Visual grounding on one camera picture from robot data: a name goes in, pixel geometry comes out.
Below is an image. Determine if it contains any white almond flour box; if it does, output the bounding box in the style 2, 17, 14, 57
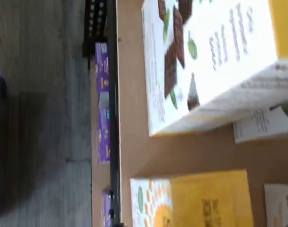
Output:
264, 183, 288, 227

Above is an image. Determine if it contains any purple snack box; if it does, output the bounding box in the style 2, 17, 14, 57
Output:
96, 107, 111, 166
95, 42, 110, 93
102, 191, 112, 227

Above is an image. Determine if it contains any yellow orange snack box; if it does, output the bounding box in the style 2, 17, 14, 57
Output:
130, 169, 255, 227

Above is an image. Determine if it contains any white mint chocolate cookie box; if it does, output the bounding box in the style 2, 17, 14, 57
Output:
141, 0, 288, 138
233, 100, 288, 144

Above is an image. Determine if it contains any black metal shelf rack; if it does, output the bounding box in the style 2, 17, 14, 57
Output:
81, 0, 126, 227

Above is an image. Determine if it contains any wooden shelf board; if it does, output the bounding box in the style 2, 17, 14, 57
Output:
91, 0, 288, 227

